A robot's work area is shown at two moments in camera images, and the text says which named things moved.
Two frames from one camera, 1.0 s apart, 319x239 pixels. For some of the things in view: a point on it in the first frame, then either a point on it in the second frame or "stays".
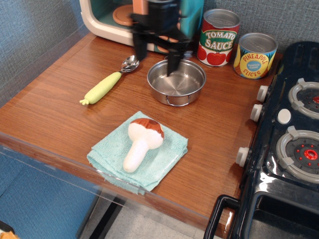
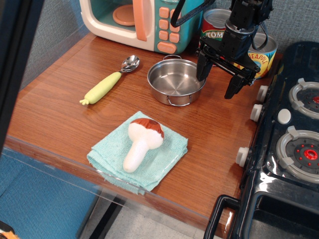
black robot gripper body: [163, 25] -> [230, 53]
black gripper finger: [140, 44] -> [204, 66]
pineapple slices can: [255, 55] stays
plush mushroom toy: [148, 134] stays
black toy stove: [279, 198] stays
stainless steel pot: [182, 87] stays
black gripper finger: [174, 59] -> [237, 81]
